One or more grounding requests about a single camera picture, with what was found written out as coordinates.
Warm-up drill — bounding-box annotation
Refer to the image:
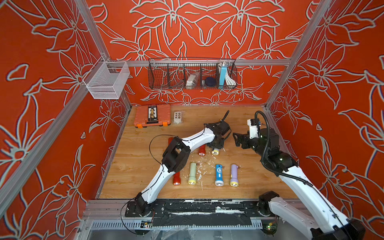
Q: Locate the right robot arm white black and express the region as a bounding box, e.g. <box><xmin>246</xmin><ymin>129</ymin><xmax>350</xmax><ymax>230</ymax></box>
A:
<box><xmin>233</xmin><ymin>111</ymin><xmax>366</xmax><ymax>240</ymax></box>

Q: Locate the purple flashlight front row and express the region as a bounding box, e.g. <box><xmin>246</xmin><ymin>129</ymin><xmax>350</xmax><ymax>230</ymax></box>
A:
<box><xmin>230</xmin><ymin>164</ymin><xmax>239</xmax><ymax>187</ymax></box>

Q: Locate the black card on case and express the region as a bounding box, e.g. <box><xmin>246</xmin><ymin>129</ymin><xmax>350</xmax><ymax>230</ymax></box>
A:
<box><xmin>148</xmin><ymin>105</ymin><xmax>158</xmax><ymax>123</ymax></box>

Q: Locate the white cable in basket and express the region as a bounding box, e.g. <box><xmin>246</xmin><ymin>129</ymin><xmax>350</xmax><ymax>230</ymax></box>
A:
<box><xmin>224</xmin><ymin>69</ymin><xmax>237</xmax><ymax>88</ymax></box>

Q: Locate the dark blue round item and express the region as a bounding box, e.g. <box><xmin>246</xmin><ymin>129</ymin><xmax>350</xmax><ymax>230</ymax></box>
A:
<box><xmin>204</xmin><ymin>77</ymin><xmax>217</xmax><ymax>88</ymax></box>

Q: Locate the black wire wall basket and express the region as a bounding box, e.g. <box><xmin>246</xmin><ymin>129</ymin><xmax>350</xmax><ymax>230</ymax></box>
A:
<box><xmin>148</xmin><ymin>58</ymin><xmax>238</xmax><ymax>90</ymax></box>

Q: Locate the purple flashlight row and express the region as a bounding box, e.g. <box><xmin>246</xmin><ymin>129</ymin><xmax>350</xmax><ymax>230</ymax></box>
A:
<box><xmin>230</xmin><ymin>164</ymin><xmax>239</xmax><ymax>187</ymax></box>
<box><xmin>212</xmin><ymin>148</ymin><xmax>220</xmax><ymax>156</ymax></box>

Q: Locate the purple flashlight back row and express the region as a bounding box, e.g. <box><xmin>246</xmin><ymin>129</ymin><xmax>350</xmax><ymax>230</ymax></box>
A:
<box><xmin>212</xmin><ymin>148</ymin><xmax>220</xmax><ymax>156</ymax></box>

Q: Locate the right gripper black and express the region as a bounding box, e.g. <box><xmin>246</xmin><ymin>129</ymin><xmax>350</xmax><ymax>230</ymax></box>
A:
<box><xmin>232</xmin><ymin>130</ymin><xmax>269</xmax><ymax>160</ymax></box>

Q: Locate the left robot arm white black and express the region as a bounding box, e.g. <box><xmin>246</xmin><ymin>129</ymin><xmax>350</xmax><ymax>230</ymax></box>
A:
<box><xmin>134</xmin><ymin>111</ymin><xmax>232</xmax><ymax>215</ymax></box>

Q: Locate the green flashlight front row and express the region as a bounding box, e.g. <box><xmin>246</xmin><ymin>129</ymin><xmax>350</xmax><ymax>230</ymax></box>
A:
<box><xmin>188</xmin><ymin>162</ymin><xmax>197</xmax><ymax>185</ymax></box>

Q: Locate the white button box in bag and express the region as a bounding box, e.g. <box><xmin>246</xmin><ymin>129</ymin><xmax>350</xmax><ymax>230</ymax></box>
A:
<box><xmin>174</xmin><ymin>111</ymin><xmax>183</xmax><ymax>124</ymax></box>

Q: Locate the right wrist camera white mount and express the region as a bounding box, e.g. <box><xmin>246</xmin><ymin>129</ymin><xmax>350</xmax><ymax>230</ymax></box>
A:
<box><xmin>247</xmin><ymin>119</ymin><xmax>260</xmax><ymax>139</ymax></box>

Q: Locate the clear plastic wall bin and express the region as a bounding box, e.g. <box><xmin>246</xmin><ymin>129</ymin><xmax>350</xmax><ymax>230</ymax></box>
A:
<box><xmin>85</xmin><ymin>62</ymin><xmax>130</xmax><ymax>100</ymax></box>

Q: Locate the blue flashlight front row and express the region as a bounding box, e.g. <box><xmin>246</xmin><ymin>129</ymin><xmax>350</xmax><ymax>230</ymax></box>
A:
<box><xmin>215</xmin><ymin>164</ymin><xmax>224</xmax><ymax>187</ymax></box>

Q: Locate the orange tool case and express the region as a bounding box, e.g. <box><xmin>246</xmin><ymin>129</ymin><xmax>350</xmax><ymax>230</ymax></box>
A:
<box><xmin>134</xmin><ymin>104</ymin><xmax>172</xmax><ymax>129</ymax></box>

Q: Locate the red flashlight front row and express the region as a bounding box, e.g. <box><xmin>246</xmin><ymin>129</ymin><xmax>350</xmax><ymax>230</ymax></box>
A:
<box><xmin>173</xmin><ymin>172</ymin><xmax>181</xmax><ymax>186</ymax></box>

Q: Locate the light blue box in basket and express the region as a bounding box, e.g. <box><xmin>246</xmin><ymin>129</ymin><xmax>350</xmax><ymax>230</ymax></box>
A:
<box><xmin>218</xmin><ymin>63</ymin><xmax>227</xmax><ymax>89</ymax></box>

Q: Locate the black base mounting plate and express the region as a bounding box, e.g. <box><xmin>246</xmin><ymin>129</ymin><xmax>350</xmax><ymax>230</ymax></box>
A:
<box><xmin>122</xmin><ymin>199</ymin><xmax>280</xmax><ymax>229</ymax></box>

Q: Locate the white bagged item in basket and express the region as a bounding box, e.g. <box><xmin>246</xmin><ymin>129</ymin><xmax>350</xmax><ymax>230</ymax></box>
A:
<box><xmin>186</xmin><ymin>73</ymin><xmax>199</xmax><ymax>90</ymax></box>

